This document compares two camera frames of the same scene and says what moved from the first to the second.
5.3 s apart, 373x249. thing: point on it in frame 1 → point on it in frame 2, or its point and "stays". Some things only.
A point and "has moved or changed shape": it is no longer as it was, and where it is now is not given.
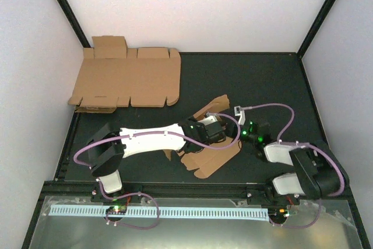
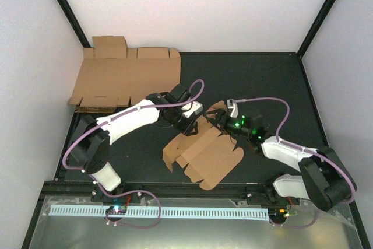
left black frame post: (64, 3) stays
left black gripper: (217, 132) → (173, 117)
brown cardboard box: (202, 161) has moved or changed shape
